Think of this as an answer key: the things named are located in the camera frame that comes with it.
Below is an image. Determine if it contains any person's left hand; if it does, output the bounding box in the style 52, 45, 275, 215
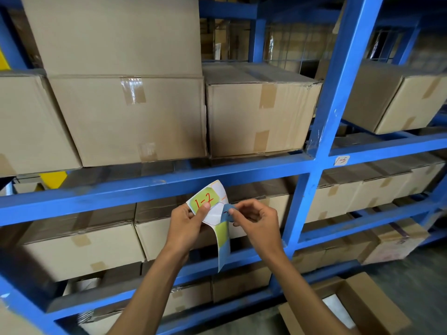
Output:
164, 201, 211, 257

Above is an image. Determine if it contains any person's right hand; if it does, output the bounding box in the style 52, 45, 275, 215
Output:
229, 198, 285, 261

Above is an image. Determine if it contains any sheet of colourful labels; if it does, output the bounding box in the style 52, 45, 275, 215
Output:
185, 180, 242, 273

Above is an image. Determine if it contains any green label sticker 1-2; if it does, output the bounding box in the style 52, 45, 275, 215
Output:
190, 187, 221, 215

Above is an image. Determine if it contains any blue metal shelf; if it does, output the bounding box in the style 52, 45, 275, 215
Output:
0, 0, 447, 335

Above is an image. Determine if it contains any person's left forearm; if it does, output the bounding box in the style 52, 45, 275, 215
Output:
108, 247, 189, 335

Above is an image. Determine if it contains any person's right forearm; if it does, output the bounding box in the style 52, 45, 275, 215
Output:
265, 253, 360, 335

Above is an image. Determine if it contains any pack of white packets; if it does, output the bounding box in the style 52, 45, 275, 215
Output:
321, 294, 357, 330

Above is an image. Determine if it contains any small open cardboard box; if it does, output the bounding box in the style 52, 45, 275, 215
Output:
278, 272, 413, 335

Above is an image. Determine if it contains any purple taped printed cardboard box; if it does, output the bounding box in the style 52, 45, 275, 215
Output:
363, 218, 431, 266

